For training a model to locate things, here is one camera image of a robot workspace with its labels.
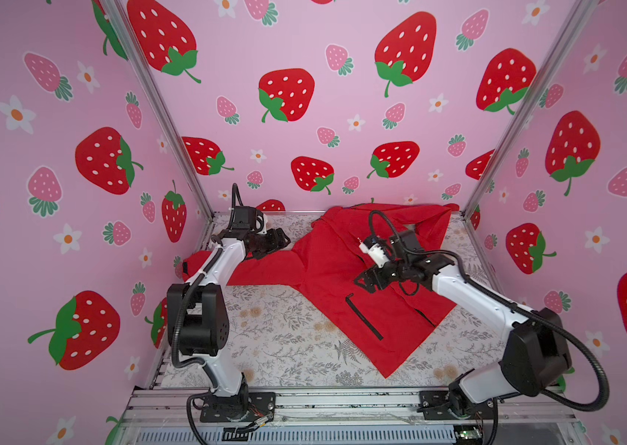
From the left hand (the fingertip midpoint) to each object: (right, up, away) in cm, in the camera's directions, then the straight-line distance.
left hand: (284, 242), depth 93 cm
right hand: (+25, -11, -10) cm, 29 cm away
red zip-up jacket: (+13, -7, +7) cm, 17 cm away
